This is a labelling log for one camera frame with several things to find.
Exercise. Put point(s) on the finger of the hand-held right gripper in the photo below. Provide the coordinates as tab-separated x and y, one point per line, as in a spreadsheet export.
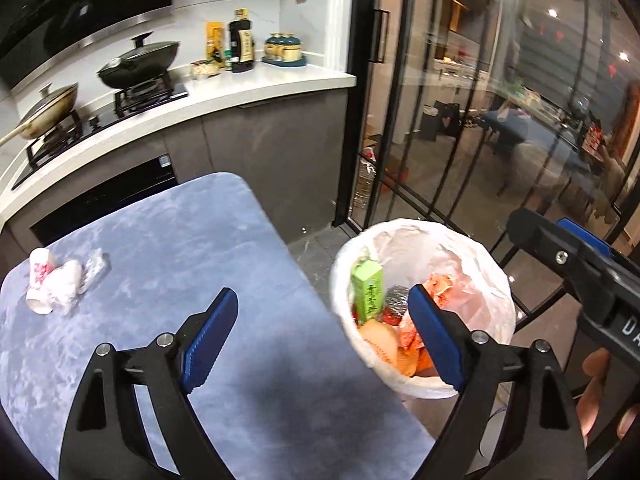
545	240
590	240

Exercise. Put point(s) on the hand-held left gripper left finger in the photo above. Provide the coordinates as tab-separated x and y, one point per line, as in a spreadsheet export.
210	340

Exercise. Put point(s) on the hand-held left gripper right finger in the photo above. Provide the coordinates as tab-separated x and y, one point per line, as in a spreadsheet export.
435	340

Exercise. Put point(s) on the red wrapper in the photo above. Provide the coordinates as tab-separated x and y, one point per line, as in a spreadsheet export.
407	332

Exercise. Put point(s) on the orange plastic wrapper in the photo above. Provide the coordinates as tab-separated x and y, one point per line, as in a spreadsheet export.
440	287

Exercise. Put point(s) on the steel wool scrubber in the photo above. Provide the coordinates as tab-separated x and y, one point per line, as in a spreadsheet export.
397	300

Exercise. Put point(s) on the bin with white bag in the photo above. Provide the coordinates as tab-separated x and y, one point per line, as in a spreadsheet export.
482	280

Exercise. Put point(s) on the green drink carton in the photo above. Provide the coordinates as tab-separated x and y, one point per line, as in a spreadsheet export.
367	292

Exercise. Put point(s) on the person's right hand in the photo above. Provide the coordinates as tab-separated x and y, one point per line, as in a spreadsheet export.
590	400

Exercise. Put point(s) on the blue table cover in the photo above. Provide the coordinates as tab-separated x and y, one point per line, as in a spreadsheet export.
175	240

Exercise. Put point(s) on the glass sliding door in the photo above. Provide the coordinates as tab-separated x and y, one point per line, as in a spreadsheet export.
450	185

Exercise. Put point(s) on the clear plastic bottle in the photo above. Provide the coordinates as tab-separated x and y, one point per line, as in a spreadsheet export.
365	185

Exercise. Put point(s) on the built-in black oven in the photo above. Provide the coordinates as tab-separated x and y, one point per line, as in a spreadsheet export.
105	195

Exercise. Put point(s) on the black gas stove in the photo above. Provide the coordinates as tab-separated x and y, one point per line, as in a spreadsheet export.
100	120

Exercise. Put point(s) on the small white packet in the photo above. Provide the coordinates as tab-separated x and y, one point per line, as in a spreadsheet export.
205	68

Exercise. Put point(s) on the bronze frying pan with lid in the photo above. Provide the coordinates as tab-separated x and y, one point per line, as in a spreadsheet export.
47	107

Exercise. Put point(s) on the black wok with lid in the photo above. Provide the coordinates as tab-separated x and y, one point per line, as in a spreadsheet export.
137	62

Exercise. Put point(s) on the dark sauce bottle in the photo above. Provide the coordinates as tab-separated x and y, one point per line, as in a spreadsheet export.
242	45

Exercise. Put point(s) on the spice jar set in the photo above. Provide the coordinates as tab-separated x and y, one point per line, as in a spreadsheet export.
284	50

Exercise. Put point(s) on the yellow box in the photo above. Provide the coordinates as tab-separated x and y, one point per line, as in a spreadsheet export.
215	40

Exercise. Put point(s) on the black range hood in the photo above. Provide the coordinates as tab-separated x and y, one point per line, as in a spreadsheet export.
75	10

